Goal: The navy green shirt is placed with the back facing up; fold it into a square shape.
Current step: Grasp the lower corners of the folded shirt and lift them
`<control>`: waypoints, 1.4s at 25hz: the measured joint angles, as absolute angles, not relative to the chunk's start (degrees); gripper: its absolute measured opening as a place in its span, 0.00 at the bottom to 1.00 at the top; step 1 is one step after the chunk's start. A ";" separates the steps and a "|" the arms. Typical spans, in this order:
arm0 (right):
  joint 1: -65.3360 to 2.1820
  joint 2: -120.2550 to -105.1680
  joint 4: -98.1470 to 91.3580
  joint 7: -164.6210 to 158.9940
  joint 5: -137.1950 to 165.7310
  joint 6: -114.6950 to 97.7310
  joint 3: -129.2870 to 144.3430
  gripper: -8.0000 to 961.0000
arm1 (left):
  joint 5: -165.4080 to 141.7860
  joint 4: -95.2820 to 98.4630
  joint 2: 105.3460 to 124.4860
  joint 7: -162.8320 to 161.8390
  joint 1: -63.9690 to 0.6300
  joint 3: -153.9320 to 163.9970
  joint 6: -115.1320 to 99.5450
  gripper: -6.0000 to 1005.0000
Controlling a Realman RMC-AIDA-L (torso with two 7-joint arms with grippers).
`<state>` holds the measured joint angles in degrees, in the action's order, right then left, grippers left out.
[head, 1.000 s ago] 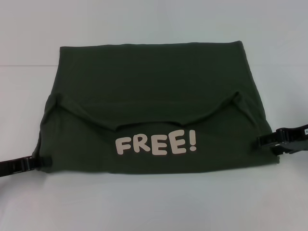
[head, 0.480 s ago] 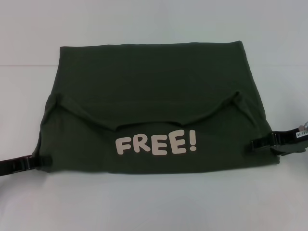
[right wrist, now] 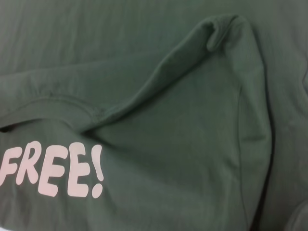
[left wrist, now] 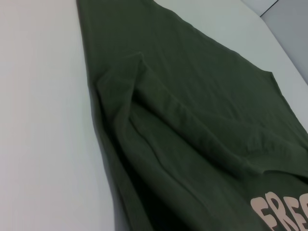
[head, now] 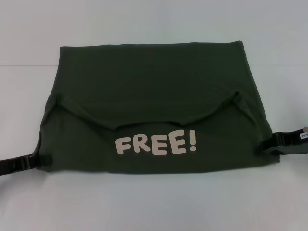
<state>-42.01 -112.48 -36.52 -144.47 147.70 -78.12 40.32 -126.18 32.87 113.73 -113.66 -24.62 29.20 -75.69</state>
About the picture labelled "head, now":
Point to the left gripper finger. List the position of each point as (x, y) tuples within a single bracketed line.
[(42, 160)]

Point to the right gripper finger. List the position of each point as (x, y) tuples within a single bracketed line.
[(268, 145)]

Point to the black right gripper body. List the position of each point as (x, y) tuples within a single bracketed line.
[(294, 142)]

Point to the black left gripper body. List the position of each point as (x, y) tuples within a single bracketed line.
[(13, 164)]

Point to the dark green t-shirt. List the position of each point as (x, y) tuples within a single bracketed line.
[(156, 108)]

